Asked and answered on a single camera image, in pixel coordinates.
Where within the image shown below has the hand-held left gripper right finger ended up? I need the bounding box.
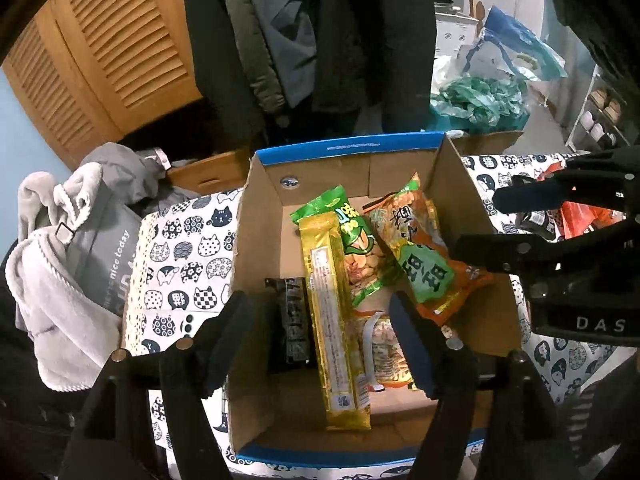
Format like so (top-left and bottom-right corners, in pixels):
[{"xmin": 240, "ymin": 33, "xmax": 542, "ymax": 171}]
[{"xmin": 389, "ymin": 292, "xmax": 583, "ymax": 480}]

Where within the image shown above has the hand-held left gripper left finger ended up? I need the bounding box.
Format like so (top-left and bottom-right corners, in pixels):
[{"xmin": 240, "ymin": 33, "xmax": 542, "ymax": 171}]
[{"xmin": 59, "ymin": 290, "xmax": 258, "ymax": 480}]

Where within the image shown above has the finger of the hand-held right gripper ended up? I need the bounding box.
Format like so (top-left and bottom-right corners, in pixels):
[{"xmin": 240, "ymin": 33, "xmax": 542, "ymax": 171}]
[
  {"xmin": 492, "ymin": 146, "xmax": 640, "ymax": 214},
  {"xmin": 451, "ymin": 219, "xmax": 640, "ymax": 287}
]

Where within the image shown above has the wide yellow snack packet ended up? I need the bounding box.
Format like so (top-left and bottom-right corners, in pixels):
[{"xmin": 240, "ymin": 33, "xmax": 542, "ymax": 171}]
[{"xmin": 350, "ymin": 307, "xmax": 421, "ymax": 393}]

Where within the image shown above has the large black snack packet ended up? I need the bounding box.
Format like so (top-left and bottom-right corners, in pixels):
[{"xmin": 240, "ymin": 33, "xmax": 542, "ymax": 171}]
[{"xmin": 265, "ymin": 276, "xmax": 313, "ymax": 375}]

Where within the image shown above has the orange snack packet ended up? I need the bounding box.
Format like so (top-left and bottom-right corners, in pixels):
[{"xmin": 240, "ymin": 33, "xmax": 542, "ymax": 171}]
[{"xmin": 362, "ymin": 172, "xmax": 496, "ymax": 328}]

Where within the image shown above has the narrow yellow snack packet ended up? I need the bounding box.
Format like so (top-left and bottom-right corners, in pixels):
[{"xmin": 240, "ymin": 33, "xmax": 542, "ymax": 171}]
[{"xmin": 299, "ymin": 211, "xmax": 373, "ymax": 432}]

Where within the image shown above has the cardboard box with blue rim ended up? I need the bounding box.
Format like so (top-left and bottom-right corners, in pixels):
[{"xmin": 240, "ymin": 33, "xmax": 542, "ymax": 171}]
[{"xmin": 225, "ymin": 131, "xmax": 526, "ymax": 466}]

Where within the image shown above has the green snack packet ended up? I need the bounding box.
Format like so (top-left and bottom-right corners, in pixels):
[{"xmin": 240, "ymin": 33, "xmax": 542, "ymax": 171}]
[{"xmin": 290, "ymin": 185, "xmax": 406, "ymax": 311}]

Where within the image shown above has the small black snack packet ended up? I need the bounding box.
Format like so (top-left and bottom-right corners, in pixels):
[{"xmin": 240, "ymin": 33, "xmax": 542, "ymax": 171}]
[{"xmin": 515, "ymin": 210, "xmax": 557, "ymax": 241}]

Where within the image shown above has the brown cardboard box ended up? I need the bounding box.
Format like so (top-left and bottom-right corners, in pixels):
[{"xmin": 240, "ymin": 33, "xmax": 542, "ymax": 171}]
[{"xmin": 449, "ymin": 130, "xmax": 526, "ymax": 157}]

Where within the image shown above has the cat print tablecloth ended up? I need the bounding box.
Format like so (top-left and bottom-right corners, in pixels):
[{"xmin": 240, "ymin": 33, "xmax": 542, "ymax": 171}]
[{"xmin": 122, "ymin": 152, "xmax": 640, "ymax": 480}]

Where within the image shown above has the white shoe rack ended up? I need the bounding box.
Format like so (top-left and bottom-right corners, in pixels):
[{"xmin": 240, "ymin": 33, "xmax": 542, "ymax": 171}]
[{"xmin": 564, "ymin": 64, "xmax": 632, "ymax": 154}]

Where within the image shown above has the striped cloth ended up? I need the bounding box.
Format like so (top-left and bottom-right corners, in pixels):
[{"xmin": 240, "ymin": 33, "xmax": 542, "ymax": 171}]
[{"xmin": 562, "ymin": 385, "xmax": 604, "ymax": 462}]

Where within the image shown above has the group of shoes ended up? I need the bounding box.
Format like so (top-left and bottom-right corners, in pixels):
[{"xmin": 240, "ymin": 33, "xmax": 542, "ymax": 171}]
[{"xmin": 580, "ymin": 87, "xmax": 626, "ymax": 148}]

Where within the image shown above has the blue plastic bag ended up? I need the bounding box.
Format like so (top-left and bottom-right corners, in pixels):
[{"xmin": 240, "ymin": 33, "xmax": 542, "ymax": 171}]
[{"xmin": 459, "ymin": 5, "xmax": 569, "ymax": 84}]

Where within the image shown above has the grey printed bag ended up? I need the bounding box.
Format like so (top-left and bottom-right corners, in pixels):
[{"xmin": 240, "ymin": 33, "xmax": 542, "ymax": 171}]
[{"xmin": 64, "ymin": 194, "xmax": 147, "ymax": 319}]

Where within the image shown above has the white printed storage box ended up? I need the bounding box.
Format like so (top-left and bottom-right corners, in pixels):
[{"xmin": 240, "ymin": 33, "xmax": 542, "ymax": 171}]
[{"xmin": 434, "ymin": 12, "xmax": 482, "ymax": 72}]

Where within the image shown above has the white fleece blanket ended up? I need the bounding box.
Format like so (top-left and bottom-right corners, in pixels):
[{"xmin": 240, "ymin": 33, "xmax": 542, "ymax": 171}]
[{"xmin": 5, "ymin": 162, "xmax": 127, "ymax": 394}]

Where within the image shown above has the wooden crate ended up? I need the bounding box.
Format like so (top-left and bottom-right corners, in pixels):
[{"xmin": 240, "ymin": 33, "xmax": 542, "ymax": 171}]
[{"xmin": 164, "ymin": 147, "xmax": 252, "ymax": 197}]

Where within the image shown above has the black jacket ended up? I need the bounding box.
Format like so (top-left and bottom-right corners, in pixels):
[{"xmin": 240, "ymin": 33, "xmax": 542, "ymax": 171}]
[{"xmin": 544, "ymin": 0, "xmax": 640, "ymax": 87}]

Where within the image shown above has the grey hoodie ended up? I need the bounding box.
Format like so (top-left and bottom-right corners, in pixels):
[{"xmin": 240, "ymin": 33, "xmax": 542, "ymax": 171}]
[{"xmin": 79, "ymin": 141, "xmax": 202, "ymax": 222}]

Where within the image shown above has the black hanging coat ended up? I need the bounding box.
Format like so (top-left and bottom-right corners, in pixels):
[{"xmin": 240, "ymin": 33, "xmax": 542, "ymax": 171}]
[{"xmin": 312, "ymin": 0, "xmax": 437, "ymax": 136}]

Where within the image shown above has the grey hanging jacket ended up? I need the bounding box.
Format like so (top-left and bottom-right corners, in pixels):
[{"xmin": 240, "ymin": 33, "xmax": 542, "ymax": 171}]
[{"xmin": 215, "ymin": 0, "xmax": 322, "ymax": 112}]

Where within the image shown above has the wooden louvered door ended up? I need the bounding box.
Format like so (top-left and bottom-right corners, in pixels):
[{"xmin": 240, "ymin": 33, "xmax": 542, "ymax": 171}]
[{"xmin": 2, "ymin": 0, "xmax": 203, "ymax": 171}]

